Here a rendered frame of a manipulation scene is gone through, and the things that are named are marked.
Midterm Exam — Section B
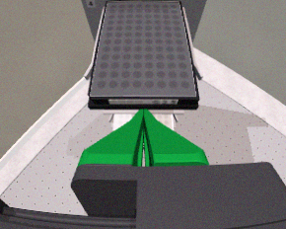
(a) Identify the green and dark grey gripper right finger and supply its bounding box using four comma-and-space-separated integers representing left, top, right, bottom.
144, 109, 209, 166

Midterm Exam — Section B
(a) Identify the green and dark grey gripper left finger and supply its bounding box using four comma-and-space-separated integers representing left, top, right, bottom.
77, 109, 144, 167

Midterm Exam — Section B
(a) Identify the grey well plate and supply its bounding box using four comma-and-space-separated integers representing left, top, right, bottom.
88, 0, 200, 110

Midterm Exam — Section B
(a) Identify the grey flat base plate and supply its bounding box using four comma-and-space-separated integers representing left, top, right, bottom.
0, 79, 286, 216

